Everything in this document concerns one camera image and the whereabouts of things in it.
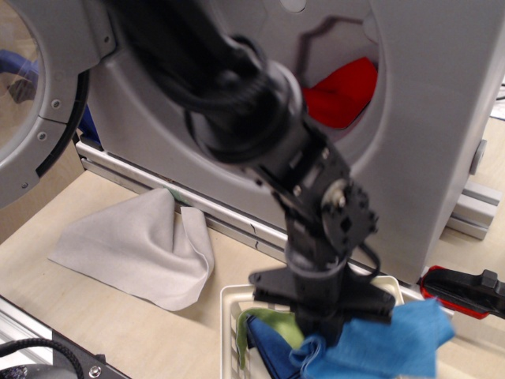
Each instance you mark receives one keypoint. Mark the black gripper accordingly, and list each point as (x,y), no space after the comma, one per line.
(322,298)

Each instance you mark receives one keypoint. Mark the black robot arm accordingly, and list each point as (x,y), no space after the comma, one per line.
(248,112)

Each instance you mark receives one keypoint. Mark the white plastic laundry basket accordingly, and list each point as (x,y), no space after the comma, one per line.
(237,299)

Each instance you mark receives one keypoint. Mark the grey toy washing machine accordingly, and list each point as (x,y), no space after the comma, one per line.
(413,147)

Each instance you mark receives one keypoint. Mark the round washing machine door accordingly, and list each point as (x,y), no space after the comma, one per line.
(35,133)

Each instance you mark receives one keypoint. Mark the green and blue cloth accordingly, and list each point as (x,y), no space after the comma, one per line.
(273,335)

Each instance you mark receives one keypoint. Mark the red and black clamp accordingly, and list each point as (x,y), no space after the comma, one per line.
(476,296)

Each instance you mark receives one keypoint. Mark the grey cloth on table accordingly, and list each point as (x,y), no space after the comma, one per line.
(144,247)

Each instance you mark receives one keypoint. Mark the red cloth in drum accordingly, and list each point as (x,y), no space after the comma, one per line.
(338,99)

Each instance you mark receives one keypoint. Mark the blue object behind door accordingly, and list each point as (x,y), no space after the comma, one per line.
(25,88)

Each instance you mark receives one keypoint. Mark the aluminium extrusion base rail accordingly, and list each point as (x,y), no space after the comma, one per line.
(158,189)

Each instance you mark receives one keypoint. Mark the black bracket with cable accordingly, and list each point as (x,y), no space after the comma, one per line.
(93,366)

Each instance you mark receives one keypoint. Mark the aluminium frame rail front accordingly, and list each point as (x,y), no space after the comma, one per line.
(19,325)

